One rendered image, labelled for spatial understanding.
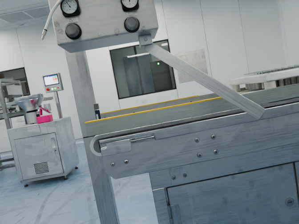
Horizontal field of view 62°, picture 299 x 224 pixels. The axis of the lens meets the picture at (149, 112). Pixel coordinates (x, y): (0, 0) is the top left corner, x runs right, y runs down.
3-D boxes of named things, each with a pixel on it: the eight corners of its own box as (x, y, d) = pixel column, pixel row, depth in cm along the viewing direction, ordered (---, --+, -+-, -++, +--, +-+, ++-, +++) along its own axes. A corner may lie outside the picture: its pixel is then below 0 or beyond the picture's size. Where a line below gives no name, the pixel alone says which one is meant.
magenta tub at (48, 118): (37, 124, 309) (35, 117, 308) (41, 122, 321) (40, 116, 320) (50, 122, 309) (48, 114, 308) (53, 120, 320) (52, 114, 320)
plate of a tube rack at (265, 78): (266, 82, 62) (265, 74, 61) (228, 85, 86) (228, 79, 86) (360, 65, 63) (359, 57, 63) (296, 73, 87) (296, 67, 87)
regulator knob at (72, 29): (64, 38, 50) (59, 16, 50) (67, 41, 53) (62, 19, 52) (80, 35, 51) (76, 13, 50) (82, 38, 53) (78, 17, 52)
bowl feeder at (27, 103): (14, 127, 323) (8, 99, 320) (28, 123, 359) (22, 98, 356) (51, 121, 322) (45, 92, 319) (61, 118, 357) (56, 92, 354)
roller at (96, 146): (94, 154, 59) (91, 140, 59) (106, 135, 85) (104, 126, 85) (108, 152, 59) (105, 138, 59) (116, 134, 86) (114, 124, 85)
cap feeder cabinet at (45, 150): (19, 189, 314) (6, 130, 307) (39, 174, 370) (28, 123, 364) (68, 180, 312) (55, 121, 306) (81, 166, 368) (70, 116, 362)
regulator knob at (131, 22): (125, 31, 51) (121, 10, 50) (125, 34, 53) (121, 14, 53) (141, 28, 51) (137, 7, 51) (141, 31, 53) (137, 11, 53)
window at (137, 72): (118, 99, 586) (109, 50, 577) (118, 99, 587) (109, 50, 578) (176, 89, 582) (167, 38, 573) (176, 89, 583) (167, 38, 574)
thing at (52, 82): (50, 120, 344) (41, 75, 339) (53, 119, 354) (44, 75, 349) (66, 117, 343) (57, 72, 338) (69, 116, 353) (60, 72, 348)
